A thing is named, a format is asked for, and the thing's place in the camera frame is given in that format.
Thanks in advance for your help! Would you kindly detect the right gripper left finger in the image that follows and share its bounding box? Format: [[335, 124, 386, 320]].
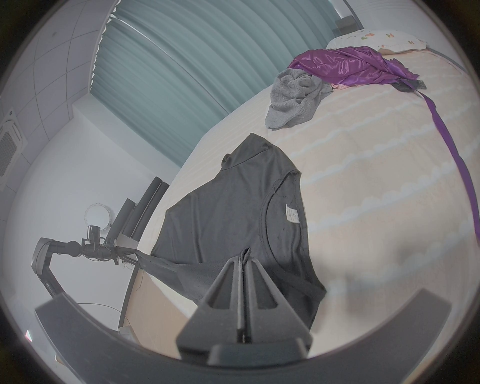
[[175, 257, 244, 354]]

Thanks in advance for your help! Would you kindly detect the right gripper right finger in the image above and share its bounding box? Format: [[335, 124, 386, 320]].
[[245, 258, 314, 352]]

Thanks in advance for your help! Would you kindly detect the black T-shirt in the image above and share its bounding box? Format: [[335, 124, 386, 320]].
[[135, 132, 327, 332]]

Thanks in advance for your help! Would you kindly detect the bed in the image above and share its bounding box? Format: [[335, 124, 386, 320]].
[[119, 0, 480, 357]]

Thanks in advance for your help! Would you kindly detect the black chest of drawers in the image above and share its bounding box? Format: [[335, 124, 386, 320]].
[[127, 176, 170, 241]]

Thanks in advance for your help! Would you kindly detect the round white mirror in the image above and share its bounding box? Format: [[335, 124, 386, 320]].
[[84, 203, 112, 230]]

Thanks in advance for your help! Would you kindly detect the blue-green curtain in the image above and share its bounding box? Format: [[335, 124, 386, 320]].
[[112, 0, 344, 115], [89, 19, 229, 167]]

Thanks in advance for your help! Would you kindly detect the grey garment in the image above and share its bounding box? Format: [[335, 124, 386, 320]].
[[265, 69, 334, 131]]

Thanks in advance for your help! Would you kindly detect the ceiling air conditioner vent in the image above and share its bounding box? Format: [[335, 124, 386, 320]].
[[0, 109, 29, 192]]

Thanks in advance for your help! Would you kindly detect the purple satin garment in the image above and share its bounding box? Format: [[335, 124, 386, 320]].
[[288, 46, 480, 244]]

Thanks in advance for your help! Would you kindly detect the white printed pillow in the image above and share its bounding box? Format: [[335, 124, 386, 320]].
[[325, 29, 427, 55]]

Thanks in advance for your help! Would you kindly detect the grey bedside table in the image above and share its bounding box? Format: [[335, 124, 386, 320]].
[[335, 16, 358, 38]]

